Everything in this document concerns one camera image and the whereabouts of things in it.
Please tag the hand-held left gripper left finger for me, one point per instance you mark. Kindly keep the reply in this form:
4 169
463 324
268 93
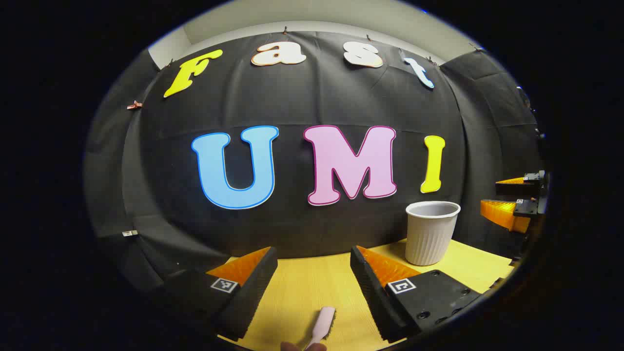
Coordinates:
248 297

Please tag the white ribbed garbage bin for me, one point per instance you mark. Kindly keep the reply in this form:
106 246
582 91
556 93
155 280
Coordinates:
429 239

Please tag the small white tag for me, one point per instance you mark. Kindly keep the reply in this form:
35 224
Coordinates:
129 233

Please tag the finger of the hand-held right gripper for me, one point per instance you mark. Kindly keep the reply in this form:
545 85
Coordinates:
516 187
502 212

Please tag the small pink broom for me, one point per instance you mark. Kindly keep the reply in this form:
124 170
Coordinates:
324 319

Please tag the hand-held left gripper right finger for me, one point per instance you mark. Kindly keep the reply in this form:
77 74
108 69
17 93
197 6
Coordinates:
373 297

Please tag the wooden desktop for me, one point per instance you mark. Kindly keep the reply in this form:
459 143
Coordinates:
312 282

